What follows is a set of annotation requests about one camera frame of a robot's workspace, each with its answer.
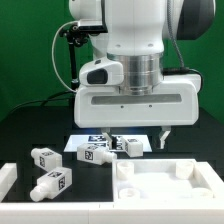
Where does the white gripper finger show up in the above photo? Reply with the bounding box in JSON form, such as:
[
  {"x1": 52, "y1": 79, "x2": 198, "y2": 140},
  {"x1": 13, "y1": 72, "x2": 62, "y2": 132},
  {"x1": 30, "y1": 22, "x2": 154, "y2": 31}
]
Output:
[
  {"x1": 101, "y1": 127, "x2": 113, "y2": 149},
  {"x1": 156, "y1": 126, "x2": 171, "y2": 149}
]

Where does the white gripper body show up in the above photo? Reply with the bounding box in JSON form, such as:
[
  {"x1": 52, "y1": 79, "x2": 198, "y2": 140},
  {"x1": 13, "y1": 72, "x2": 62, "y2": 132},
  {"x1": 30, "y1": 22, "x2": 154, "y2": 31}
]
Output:
[{"x1": 74, "y1": 74, "x2": 201, "y2": 128}]

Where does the white square table top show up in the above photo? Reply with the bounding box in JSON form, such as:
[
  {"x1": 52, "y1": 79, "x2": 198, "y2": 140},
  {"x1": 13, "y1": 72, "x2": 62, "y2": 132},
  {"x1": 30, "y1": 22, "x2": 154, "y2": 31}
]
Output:
[{"x1": 112, "y1": 159, "x2": 224, "y2": 202}]

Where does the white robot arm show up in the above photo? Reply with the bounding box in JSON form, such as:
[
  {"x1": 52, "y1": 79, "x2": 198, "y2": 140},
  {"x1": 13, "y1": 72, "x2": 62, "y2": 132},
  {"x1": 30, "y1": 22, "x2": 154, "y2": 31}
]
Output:
[{"x1": 69, "y1": 0, "x2": 216, "y2": 149}]

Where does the white AprilTag base sheet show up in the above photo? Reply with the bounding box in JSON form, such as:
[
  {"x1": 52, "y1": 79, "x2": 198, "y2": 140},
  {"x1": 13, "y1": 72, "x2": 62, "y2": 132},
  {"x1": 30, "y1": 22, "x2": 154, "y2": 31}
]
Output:
[{"x1": 64, "y1": 135, "x2": 152, "y2": 152}]

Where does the white U-shaped obstacle fence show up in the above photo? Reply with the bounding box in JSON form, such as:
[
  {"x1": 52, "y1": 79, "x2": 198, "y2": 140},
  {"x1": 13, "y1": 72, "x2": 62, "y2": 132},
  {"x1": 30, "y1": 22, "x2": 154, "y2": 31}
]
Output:
[{"x1": 0, "y1": 161, "x2": 224, "y2": 224}]

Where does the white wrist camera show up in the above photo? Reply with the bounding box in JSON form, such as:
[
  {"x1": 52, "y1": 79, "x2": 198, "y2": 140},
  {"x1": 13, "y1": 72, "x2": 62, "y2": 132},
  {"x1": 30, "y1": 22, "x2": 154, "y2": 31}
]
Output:
[{"x1": 79, "y1": 57, "x2": 124, "y2": 87}]

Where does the black camera on stand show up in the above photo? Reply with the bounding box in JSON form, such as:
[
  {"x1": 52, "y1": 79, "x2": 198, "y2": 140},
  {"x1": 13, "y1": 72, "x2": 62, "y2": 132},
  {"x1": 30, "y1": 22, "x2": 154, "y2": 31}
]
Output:
[{"x1": 64, "y1": 20, "x2": 107, "y2": 90}]

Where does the grey camera cable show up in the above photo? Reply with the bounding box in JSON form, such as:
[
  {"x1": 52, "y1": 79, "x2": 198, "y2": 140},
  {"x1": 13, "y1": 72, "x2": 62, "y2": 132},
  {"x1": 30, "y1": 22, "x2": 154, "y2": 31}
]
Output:
[{"x1": 50, "y1": 20, "x2": 83, "y2": 93}]

